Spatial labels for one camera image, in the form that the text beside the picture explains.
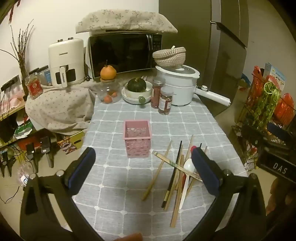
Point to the black microwave oven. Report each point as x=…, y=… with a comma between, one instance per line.
x=120, y=53

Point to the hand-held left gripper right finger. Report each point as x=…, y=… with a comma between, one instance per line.
x=204, y=169

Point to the wooden shelf unit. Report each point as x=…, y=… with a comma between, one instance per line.
x=11, y=111

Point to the grey refrigerator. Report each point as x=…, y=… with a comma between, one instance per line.
x=208, y=58

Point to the large orange fruit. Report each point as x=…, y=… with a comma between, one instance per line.
x=108, y=72

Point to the stack of white bowls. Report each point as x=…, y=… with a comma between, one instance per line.
x=129, y=97

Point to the pile of wooden chopsticks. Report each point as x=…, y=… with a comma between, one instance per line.
x=177, y=208

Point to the grey checked tablecloth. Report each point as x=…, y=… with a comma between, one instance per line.
x=115, y=180

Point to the red plastic bag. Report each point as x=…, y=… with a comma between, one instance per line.
x=257, y=71
x=285, y=104

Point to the black handheld device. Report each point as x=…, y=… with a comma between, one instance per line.
x=30, y=153
x=45, y=148

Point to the floral beige cloth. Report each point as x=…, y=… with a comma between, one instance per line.
x=60, y=106

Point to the pink perforated plastic basket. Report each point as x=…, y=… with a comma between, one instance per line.
x=138, y=148

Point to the red label jar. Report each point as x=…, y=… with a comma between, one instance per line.
x=34, y=87

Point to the clear glass jar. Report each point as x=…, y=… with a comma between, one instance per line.
x=108, y=89

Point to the dry branches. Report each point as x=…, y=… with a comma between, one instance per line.
x=22, y=58

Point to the blue and white box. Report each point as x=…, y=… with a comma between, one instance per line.
x=276, y=74

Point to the clear container with black lid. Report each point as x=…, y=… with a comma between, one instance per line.
x=47, y=76

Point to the white plastic spoon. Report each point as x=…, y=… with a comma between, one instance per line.
x=189, y=166

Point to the green round knob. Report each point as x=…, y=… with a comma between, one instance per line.
x=141, y=100

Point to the spice jar with red contents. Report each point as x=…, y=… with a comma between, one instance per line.
x=158, y=92
x=166, y=100

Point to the white electric cooking pot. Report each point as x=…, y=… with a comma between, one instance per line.
x=178, y=83

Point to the white air fryer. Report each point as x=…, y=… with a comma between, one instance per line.
x=67, y=55

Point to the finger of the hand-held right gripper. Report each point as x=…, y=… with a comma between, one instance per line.
x=278, y=132
x=251, y=134

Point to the patterned cardboard box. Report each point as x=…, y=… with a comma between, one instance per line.
x=69, y=144

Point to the person's right hand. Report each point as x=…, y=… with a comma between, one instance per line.
x=282, y=197

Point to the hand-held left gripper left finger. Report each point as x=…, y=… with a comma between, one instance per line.
x=83, y=166

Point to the red hanging ornament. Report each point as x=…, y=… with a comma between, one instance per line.
x=11, y=11

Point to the floral microwave cover cloth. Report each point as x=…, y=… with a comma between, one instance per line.
x=124, y=20

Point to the small orange fruit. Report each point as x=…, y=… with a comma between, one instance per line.
x=113, y=94
x=107, y=99

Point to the green pumpkin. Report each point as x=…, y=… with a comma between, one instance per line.
x=136, y=84

